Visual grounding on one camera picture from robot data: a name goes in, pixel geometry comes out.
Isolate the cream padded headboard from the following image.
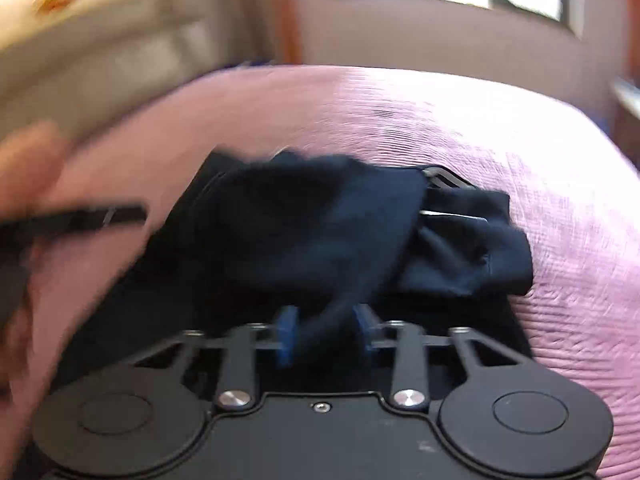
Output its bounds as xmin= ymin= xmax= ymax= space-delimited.
xmin=0 ymin=0 xmax=283 ymax=171

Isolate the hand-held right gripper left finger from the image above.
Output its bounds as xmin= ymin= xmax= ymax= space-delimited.
xmin=128 ymin=305 xmax=302 ymax=409

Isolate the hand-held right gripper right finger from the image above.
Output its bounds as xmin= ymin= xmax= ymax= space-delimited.
xmin=351 ymin=304 xmax=529 ymax=409

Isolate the pink bedspread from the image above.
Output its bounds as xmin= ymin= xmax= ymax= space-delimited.
xmin=10 ymin=64 xmax=640 ymax=480

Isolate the dark navy garment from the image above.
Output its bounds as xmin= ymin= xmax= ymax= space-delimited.
xmin=75 ymin=146 xmax=534 ymax=392

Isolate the person's left hand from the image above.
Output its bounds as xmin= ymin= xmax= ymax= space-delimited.
xmin=0 ymin=124 xmax=68 ymax=222

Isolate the orange wooden post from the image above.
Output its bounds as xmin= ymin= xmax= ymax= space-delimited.
xmin=283 ymin=0 xmax=304 ymax=63

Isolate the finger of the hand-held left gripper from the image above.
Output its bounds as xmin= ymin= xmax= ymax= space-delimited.
xmin=0 ymin=203 xmax=150 ymax=242

